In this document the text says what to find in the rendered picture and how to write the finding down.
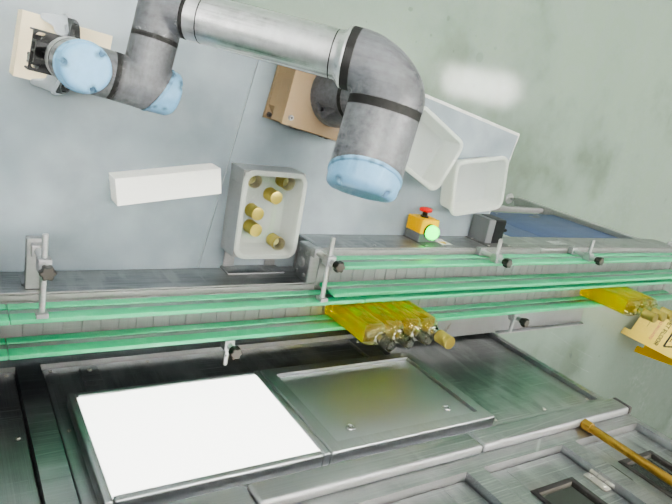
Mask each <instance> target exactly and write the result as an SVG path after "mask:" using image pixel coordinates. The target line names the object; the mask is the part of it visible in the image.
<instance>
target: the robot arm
mask: <svg viewBox="0 0 672 504"><path fill-rule="evenodd" d="M40 17H41V19H43V20H44V21H46V22H48V23H49V24H51V25H52V26H53V27H54V31H55V33H56V34H54V33H50V32H47V31H43V30H40V29H36V28H33V27H30V29H33V34H32V41H31V48H30V52H27V61H26V62H28V66H25V65H24V67H25V68H26V69H27V70H31V71H35V72H39V73H43V74H47V76H46V78H38V79H31V80H30V83H31V84H33V85H35V86H37V87H40V88H43V89H46V90H49V91H51V94H54V95H62V94H64V95H65V94H67V93H68V92H69V90H72V91H74V92H77V93H81V94H91V95H95V96H98V97H101V98H106V99H110V100H113V101H116V102H119V103H123V104H126V105H129V106H133V107H136V108H139V109H141V110H142V111H149V112H153V113H157V114H161V115H168V114H171V113H172V112H173V111H174V110H175V109H176V108H177V106H178V104H179V102H180V99H181V95H182V86H183V80H182V77H181V75H180V74H179V73H176V72H175V71H174V70H172V67H173V63H174V59H175V55H176V51H177V47H178V43H179V39H180V38H181V39H185V40H188V41H192V42H195V43H199V44H203V45H206V46H210V47H214V48H218V49H221V50H225V51H229V52H232V53H236V54H240V55H243V56H247V57H251V58H254V59H258V60H262V61H266V62H269V63H273V64H277V65H280V66H284V67H288V68H291V69H295V70H299V71H303V72H306V73H310V74H314V75H317V76H316V77H315V79H314V81H313V84H312V87H311V93H310V100H311V106H312V109H313V112H314V114H315V116H316V117H317V118H318V120H319V121H320V122H322V123H323V124H325V125H326V126H329V127H334V128H340V129H339V133H338V136H337V140H336V143H335V147H334V150H333V154H332V157H331V161H330V162H329V164H328V167H327V170H328V173H327V178H326V179H327V183H328V184H329V185H330V186H331V187H332V188H334V189H337V190H339V191H341V192H344V193H347V194H350V195H353V196H356V197H360V198H363V199H367V200H372V201H379V202H384V203H388V202H392V201H394V200H395V199H396V197H397V194H398V192H399V190H400V189H401V187H402V183H403V180H402V179H403V176H404V172H405V169H406V165H407V162H408V159H409V155H410V152H411V149H412V145H413V142H414V139H415V135H416V132H417V129H418V125H419V122H420V118H421V115H422V113H423V110H424V106H425V90H424V85H423V81H422V78H421V76H420V74H419V72H418V70H417V68H416V66H415V65H414V63H413V62H412V61H411V59H410V58H409V57H408V56H407V55H406V53H405V52H404V51H403V50H402V49H401V48H400V47H398V46H397V45H396V44H395V43H393V42H392V41H391V40H389V39H388V38H387V37H385V36H383V35H381V34H379V33H377V32H375V31H372V30H370V29H367V28H363V27H359V26H355V25H353V26H351V27H350V28H348V29H347V30H342V29H338V28H335V27H331V26H327V25H323V24H319V23H315V22H311V21H308V20H304V19H300V18H296V17H292V16H288V15H284V14H281V13H277V12H273V11H269V10H265V9H261V8H257V7H254V6H250V5H246V4H242V3H238V2H234V1H230V0H138V2H137V6H136V10H135V15H134V19H133V23H132V28H131V32H130V35H129V40H128V44H127V48H126V52H125V54H122V53H119V52H116V51H112V50H110V49H107V48H104V47H101V46H98V45H97V44H95V43H93V42H91V41H88V40H84V39H80V26H79V23H78V22H77V20H75V19H74V17H72V16H71V15H70V14H67V13H63V16H62V15H56V14H49V13H41V15H40ZM38 32H41V33H45V36H41V35H37V34H36V33H38ZM31 64H32V65H33V67H35V68H33V67H32V66H31Z"/></svg>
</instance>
